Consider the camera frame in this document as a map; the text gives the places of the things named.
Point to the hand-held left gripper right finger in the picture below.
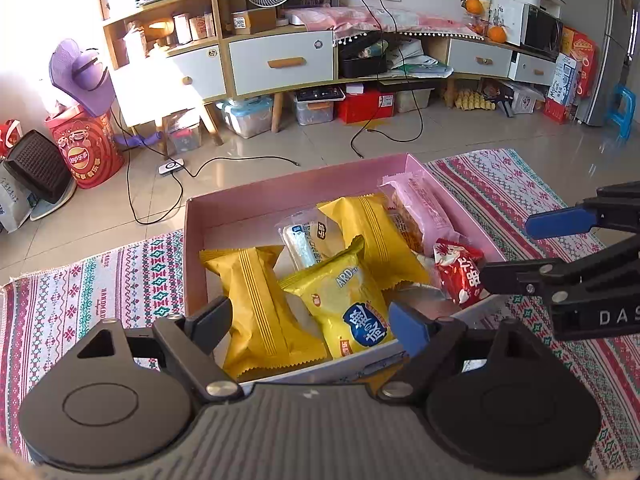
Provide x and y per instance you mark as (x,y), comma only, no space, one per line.
(407,330)

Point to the pink cardboard box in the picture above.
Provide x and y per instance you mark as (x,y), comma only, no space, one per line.
(240,215)

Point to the white blue carton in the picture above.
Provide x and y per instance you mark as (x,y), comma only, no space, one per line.
(562,77)

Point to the red orange gift box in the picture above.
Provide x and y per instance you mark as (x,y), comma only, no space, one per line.
(580,50)

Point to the bright yellow blue label packet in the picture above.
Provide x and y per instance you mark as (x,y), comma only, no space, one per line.
(340,300)

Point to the white blue snack packet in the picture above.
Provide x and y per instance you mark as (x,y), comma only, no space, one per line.
(300,245)

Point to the black microwave oven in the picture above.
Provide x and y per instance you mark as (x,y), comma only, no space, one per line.
(540,32)

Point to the grey refrigerator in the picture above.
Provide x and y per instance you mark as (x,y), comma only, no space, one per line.
(610,35)

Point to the yellow snack packet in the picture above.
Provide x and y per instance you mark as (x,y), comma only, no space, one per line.
(260,310)
(370,230)

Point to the blue plastic stool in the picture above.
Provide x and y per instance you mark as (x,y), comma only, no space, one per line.
(622,95)

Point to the purple exercise bar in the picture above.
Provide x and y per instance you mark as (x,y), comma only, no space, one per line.
(135,141)

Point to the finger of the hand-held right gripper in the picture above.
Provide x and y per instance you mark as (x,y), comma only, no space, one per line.
(510,277)
(560,222)

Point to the red snack packet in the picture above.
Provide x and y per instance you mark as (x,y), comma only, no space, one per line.
(457,275)

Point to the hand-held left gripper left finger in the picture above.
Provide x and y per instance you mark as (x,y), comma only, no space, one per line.
(210,327)

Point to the yellow egg carton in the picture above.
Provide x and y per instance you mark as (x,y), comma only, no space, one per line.
(472,100)

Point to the clear storage bin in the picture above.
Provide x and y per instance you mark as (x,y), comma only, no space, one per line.
(312,110)

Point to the white drawer with round knob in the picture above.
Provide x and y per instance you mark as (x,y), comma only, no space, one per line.
(200,65)

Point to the red printed bucket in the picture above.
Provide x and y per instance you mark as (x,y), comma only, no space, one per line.
(85,155)

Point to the small red box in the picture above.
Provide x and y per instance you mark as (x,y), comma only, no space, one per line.
(557,111)

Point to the white charger hub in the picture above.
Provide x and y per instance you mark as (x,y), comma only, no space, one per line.
(171,166)

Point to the red flat box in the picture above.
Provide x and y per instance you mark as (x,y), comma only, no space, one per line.
(362,107)

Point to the white paper bag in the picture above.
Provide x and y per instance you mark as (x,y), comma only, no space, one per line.
(15,200)

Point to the purple sun hat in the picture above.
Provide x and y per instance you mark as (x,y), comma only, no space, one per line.
(70,72)

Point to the patterned woven rug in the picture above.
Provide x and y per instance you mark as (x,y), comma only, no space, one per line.
(75,285)

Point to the orange fruit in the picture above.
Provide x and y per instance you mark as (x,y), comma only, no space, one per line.
(472,5)
(497,34)

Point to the pink cloth with tassels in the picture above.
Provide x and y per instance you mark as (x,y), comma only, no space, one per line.
(360,17)

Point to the pink snack packet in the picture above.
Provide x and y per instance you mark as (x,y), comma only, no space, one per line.
(420,210)

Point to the small clear plastic bin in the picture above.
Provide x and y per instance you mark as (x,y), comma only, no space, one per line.
(185,137)

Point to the dark brown woven basket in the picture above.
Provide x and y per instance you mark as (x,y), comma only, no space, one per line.
(37,165)

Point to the wooden tv cabinet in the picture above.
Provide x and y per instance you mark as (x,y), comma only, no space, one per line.
(276,110)

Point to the small brown cardboard box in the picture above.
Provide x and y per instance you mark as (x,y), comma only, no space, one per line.
(257,21)

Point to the red shopping bag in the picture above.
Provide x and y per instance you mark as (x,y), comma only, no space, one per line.
(10,135)

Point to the clear bin with blue lid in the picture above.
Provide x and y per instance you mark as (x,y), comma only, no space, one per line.
(247,117)

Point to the white bags and papers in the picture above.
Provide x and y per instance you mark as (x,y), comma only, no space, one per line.
(415,57)

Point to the white printed appliance box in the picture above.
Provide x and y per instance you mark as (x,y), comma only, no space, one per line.
(505,15)

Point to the white printed bag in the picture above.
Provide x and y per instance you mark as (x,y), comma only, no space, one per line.
(527,100)

